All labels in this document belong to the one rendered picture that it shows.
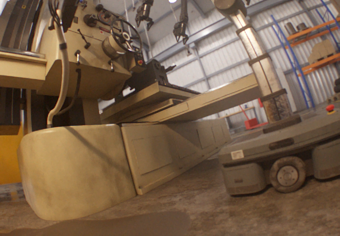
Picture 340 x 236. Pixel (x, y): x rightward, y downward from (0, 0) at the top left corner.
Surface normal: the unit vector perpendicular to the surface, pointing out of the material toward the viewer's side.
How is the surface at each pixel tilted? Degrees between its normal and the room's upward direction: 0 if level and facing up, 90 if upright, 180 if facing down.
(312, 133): 90
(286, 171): 90
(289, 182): 90
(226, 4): 90
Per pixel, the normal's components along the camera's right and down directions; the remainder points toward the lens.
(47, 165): 0.22, -0.26
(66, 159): 0.56, -0.31
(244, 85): -0.55, -0.04
